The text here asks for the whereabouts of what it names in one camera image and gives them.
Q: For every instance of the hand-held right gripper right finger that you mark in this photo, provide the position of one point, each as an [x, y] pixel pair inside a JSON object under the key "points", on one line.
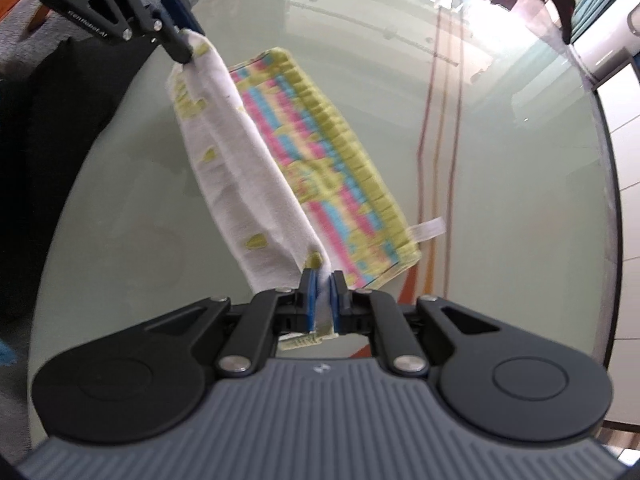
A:
{"points": [[341, 305]]}

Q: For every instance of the orange stool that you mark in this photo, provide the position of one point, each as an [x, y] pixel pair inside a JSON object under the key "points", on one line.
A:
{"points": [[27, 7]]}

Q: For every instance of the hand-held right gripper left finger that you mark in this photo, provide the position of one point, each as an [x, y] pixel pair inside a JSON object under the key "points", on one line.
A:
{"points": [[310, 305]]}

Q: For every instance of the white tower air conditioner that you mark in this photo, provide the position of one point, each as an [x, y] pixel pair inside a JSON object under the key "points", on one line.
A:
{"points": [[612, 45]]}

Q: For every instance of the yellow printed towel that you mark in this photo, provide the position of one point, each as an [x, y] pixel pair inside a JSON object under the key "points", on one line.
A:
{"points": [[225, 135]]}

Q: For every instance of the person's dark clothing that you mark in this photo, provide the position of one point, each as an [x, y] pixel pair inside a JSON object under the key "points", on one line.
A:
{"points": [[45, 170]]}

